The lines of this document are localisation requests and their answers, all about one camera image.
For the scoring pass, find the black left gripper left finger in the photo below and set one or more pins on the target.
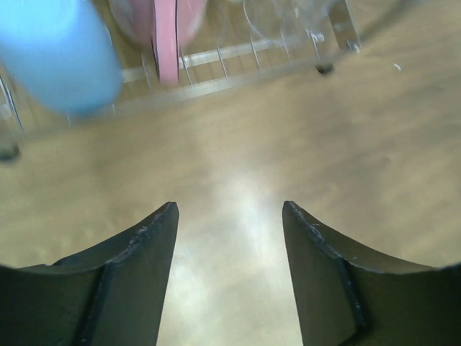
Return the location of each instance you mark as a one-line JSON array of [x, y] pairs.
[[109, 294]]

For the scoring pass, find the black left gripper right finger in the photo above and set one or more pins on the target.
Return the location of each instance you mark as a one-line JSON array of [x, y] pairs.
[[347, 293]]

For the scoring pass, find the light blue cup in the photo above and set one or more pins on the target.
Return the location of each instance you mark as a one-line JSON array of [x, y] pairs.
[[61, 53]]

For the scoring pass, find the pink glass mug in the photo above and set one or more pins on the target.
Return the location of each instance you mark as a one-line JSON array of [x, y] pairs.
[[165, 26]]

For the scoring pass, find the clear plastic cup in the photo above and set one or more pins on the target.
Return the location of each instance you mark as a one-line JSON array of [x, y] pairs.
[[288, 22]]

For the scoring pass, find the stainless steel dish rack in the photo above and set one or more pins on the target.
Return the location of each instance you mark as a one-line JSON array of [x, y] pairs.
[[225, 53]]

